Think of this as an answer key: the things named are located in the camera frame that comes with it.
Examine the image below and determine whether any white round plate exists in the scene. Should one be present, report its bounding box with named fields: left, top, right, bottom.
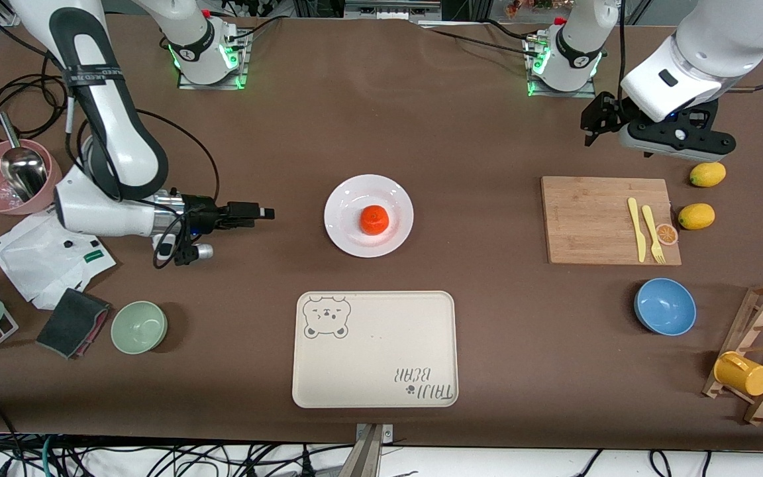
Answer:
left=324, top=174, right=415, bottom=258

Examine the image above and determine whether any orange mandarin fruit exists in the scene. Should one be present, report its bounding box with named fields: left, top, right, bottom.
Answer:
left=359, top=205, right=391, bottom=237

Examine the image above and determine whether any yellow lemon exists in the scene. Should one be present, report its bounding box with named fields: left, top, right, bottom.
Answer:
left=678, top=203, right=716, bottom=231
left=689, top=161, right=727, bottom=188

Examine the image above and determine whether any bamboo cutting board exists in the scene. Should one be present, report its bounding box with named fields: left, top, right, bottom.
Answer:
left=540, top=176, right=682, bottom=266

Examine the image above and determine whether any yellow plastic knife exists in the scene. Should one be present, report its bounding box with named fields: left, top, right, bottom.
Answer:
left=627, top=197, right=647, bottom=263

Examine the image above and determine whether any yellow plastic fork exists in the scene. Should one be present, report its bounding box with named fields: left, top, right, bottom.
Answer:
left=641, top=205, right=666, bottom=265

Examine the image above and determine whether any pale green bowl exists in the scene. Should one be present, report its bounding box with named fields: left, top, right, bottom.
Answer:
left=110, top=300, right=169, bottom=356

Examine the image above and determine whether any grey folded cloth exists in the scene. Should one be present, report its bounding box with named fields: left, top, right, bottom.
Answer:
left=35, top=287, right=112, bottom=360

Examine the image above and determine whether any white plastic bag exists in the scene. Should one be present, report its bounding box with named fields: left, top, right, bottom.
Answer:
left=0, top=199, right=117, bottom=311

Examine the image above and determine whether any metal scoop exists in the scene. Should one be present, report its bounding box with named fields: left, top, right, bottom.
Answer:
left=0, top=111, right=48, bottom=203

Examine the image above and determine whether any cream bear print tray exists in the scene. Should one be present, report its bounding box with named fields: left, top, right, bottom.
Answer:
left=291, top=290, right=460, bottom=409

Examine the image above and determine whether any blue bowl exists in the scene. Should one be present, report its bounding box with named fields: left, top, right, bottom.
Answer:
left=633, top=278, right=697, bottom=337

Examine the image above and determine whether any wooden mug rack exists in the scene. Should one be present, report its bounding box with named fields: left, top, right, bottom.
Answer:
left=701, top=280, right=763, bottom=426

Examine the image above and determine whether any grey metal box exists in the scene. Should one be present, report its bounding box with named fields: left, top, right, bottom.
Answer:
left=344, top=0, right=442, bottom=21

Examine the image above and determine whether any yellow mug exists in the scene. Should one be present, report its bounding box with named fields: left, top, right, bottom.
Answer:
left=713, top=351, right=763, bottom=398

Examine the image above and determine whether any metal table clamp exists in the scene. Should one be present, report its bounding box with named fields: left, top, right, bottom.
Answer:
left=338, top=423, right=395, bottom=477

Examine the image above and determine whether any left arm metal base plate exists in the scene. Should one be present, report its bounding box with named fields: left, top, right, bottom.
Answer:
left=526, top=36, right=597, bottom=99

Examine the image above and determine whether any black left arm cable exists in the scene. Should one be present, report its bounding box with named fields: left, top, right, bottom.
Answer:
left=617, top=0, right=629, bottom=107

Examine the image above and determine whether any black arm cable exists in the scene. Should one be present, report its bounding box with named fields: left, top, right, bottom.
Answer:
left=617, top=0, right=629, bottom=107
left=64, top=109, right=220, bottom=269

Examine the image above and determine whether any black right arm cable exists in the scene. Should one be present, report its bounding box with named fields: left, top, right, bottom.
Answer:
left=64, top=109, right=220, bottom=269

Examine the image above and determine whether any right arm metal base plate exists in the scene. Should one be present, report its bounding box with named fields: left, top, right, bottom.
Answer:
left=178, top=30, right=250, bottom=90

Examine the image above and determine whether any black base cable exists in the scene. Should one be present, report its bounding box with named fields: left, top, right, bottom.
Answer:
left=223, top=17, right=283, bottom=44
left=418, top=23, right=534, bottom=57

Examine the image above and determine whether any teal floor cable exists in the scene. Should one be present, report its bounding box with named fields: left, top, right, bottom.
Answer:
left=40, top=434, right=59, bottom=477

